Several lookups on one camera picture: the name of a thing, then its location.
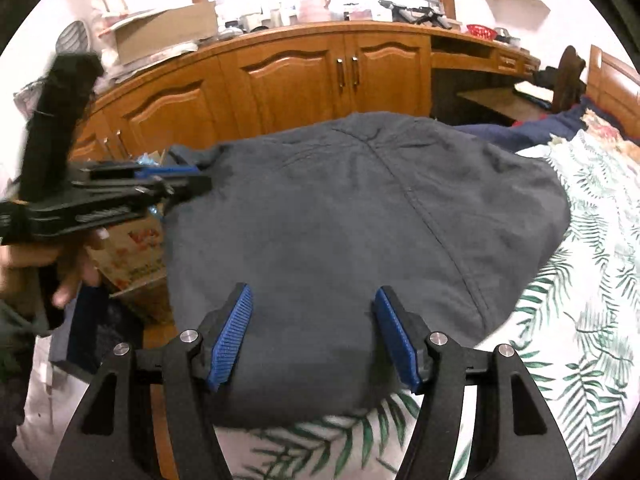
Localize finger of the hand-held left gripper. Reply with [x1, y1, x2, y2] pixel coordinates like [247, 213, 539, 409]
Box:
[132, 164, 201, 180]
[140, 176, 213, 208]

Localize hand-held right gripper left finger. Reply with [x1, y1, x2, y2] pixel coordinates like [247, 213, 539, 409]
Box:
[50, 282, 254, 480]

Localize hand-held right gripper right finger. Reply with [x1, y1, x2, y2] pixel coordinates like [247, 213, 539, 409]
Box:
[374, 286, 571, 480]

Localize black jacket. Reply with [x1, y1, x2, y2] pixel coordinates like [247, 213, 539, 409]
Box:
[162, 111, 572, 428]

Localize person's left forearm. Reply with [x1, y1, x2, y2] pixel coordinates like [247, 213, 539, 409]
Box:
[0, 280, 51, 411]

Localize person's left hand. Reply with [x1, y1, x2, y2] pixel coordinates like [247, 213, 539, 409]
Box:
[0, 227, 110, 311]

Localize printed cardboard box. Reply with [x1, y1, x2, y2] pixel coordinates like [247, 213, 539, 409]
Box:
[85, 205, 169, 311]

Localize dark blue box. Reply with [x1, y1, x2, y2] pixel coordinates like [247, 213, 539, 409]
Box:
[50, 285, 114, 377]

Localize wooden desk cabinet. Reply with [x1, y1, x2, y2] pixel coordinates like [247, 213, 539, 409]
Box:
[70, 21, 545, 161]

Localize plain cardboard box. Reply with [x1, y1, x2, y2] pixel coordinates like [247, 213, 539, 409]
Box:
[112, 1, 219, 64]

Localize white fan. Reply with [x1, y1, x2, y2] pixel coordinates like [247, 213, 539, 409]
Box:
[55, 20, 94, 57]

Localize row of small containers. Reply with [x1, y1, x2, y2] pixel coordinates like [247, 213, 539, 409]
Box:
[220, 2, 301, 36]

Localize bed with palm-leaf sheet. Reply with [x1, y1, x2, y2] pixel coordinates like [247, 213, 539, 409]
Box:
[240, 130, 640, 480]

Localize pink bottle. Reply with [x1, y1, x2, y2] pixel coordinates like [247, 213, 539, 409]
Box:
[298, 0, 332, 24]

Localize black hand-held devices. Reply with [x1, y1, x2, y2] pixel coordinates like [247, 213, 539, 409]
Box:
[378, 0, 464, 29]

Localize floral quilt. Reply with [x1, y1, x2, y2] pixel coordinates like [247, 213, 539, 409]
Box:
[580, 109, 640, 161]

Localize dark wooden chair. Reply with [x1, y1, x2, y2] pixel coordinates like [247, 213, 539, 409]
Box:
[532, 45, 587, 114]

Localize wooden headboard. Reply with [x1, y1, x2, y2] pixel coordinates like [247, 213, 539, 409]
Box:
[585, 44, 640, 126]

